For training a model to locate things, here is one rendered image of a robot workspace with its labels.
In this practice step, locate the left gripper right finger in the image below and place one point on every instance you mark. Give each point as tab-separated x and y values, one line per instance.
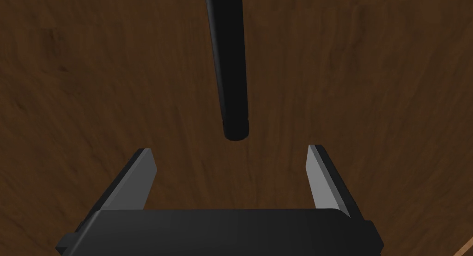
327	185

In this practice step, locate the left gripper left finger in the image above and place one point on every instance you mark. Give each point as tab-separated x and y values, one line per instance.
133	185

